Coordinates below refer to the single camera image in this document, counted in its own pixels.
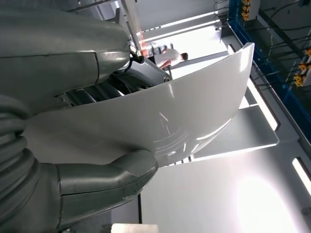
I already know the person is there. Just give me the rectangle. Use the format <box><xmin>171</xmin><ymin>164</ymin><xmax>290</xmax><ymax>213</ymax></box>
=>
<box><xmin>153</xmin><ymin>47</ymin><xmax>189</xmax><ymax>70</ymax></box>

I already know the ceiling light strip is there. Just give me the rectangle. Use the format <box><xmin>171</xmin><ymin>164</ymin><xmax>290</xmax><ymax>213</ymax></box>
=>
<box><xmin>140</xmin><ymin>10</ymin><xmax>220</xmax><ymax>33</ymax></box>
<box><xmin>143</xmin><ymin>19</ymin><xmax>220</xmax><ymax>42</ymax></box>

